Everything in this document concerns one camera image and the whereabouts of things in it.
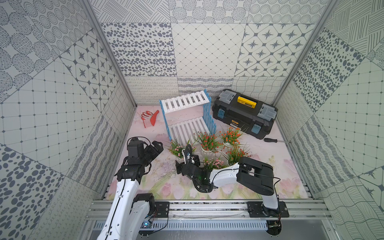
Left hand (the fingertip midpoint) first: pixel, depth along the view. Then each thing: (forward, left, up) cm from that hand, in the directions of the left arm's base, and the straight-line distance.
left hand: (160, 147), depth 78 cm
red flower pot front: (-2, -40, -4) cm, 40 cm away
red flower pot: (+5, -26, -3) cm, 27 cm away
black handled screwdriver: (+16, -68, -16) cm, 72 cm away
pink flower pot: (0, -9, -2) cm, 9 cm away
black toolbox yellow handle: (+26, -51, -1) cm, 57 cm away
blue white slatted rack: (+20, -9, -14) cm, 26 cm away
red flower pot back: (+9, -39, -3) cm, 40 cm away
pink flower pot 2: (-8, -26, -3) cm, 27 cm away
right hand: (0, -12, -13) cm, 17 cm away
